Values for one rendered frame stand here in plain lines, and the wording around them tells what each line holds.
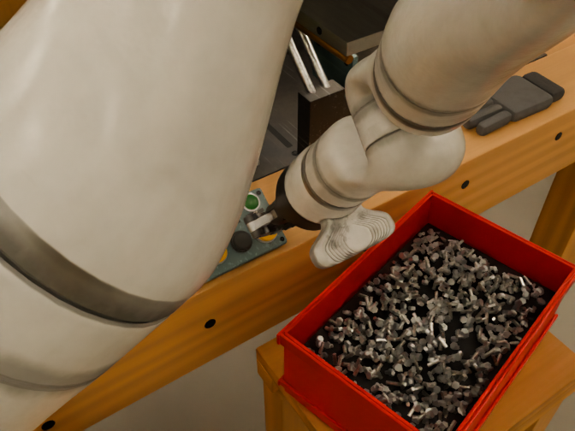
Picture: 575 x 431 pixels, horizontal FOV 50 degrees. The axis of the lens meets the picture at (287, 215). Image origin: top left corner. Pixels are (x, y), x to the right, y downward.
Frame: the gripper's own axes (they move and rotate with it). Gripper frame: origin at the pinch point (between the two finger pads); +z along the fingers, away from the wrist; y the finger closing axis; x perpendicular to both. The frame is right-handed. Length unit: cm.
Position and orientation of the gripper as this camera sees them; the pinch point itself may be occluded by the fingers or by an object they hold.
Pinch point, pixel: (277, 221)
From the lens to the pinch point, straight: 73.8
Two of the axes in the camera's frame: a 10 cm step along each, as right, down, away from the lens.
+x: 4.5, 8.9, -0.9
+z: -3.1, 2.5, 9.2
